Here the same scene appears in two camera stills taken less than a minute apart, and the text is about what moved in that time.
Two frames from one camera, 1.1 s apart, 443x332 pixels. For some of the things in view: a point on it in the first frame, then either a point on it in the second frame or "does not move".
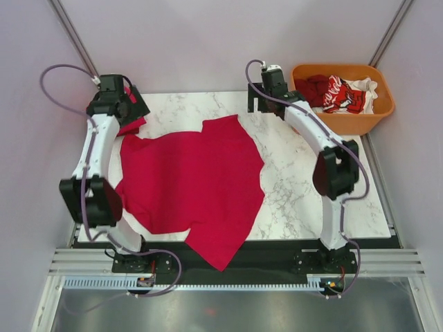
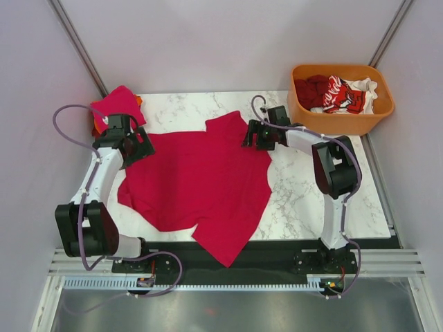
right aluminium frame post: x=390 y=33 does not move
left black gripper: x=138 y=111 -> x=144 y=150
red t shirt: x=207 y=182 does not move
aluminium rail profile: x=84 y=262 does not move
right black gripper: x=252 y=93 -> x=256 y=126
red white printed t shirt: x=348 y=96 does not move
